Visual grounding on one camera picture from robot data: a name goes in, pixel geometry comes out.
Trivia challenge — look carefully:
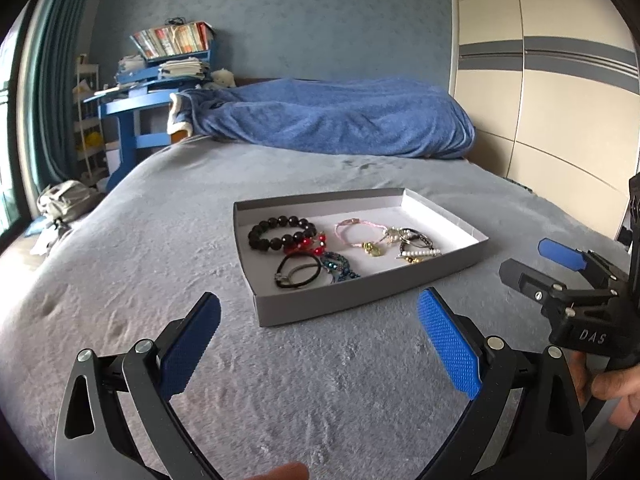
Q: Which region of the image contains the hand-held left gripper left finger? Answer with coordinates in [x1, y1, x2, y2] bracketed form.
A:
[54, 291, 223, 480]

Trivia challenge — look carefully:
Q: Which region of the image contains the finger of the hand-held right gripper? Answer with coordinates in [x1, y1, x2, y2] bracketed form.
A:
[537, 237, 630, 289]
[498, 258, 622, 322]

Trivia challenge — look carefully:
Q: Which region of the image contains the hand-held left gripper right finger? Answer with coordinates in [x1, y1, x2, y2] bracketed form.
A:
[417, 287, 589, 480]

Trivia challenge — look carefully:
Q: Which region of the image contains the white pearl bracelet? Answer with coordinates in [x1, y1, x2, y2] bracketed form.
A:
[395, 247, 442, 266]

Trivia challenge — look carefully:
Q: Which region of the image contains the shallow grey cardboard box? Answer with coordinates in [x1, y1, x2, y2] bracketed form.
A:
[232, 187, 490, 329]

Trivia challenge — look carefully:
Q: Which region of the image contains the red bead bracelet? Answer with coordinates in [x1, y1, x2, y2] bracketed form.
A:
[283, 232, 329, 256]

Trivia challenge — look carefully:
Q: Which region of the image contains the pink cord bracelet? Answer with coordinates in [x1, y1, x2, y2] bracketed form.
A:
[333, 217, 389, 258]

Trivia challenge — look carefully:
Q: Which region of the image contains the person's right hand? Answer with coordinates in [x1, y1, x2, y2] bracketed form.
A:
[569, 350, 640, 429]

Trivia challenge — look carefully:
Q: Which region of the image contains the person's left hand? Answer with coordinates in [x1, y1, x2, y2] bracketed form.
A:
[248, 462, 311, 480]

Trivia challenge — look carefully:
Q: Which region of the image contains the grey bed cover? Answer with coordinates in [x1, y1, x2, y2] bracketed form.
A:
[0, 137, 637, 480]

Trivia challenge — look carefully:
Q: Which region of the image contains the beige wardrobe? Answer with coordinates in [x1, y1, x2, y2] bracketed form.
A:
[447, 0, 640, 247]

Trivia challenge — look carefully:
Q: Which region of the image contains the grey bag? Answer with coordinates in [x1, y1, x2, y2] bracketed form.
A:
[35, 179, 104, 224]

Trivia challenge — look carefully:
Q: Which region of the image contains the blue wooden desk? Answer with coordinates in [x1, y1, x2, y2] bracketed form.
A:
[82, 77, 222, 194]

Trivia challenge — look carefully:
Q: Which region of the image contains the blue fleece blanket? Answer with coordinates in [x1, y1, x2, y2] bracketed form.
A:
[169, 77, 476, 160]

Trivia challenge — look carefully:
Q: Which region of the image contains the white shelf rack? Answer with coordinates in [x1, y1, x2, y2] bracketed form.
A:
[73, 54, 109, 187]

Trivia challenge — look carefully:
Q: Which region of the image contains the stack of papers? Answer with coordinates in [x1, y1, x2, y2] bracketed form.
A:
[115, 57, 214, 84]

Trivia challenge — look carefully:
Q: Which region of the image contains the teal curtain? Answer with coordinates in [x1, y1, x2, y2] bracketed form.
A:
[21, 0, 127, 213]

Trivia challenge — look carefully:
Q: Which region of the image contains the row of books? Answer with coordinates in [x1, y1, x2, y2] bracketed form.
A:
[130, 20, 216, 61]

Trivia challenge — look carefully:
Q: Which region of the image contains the black hair tie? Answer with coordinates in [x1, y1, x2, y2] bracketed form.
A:
[274, 252, 324, 290]

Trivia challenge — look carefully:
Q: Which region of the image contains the dark brown bead bracelet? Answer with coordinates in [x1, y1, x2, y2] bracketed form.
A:
[385, 227, 427, 252]

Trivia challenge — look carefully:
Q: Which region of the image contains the black bead bracelet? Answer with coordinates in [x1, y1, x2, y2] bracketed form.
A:
[248, 215, 318, 252]

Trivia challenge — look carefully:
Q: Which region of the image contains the blue bead bracelet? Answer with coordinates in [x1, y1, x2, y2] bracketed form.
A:
[320, 252, 361, 284]

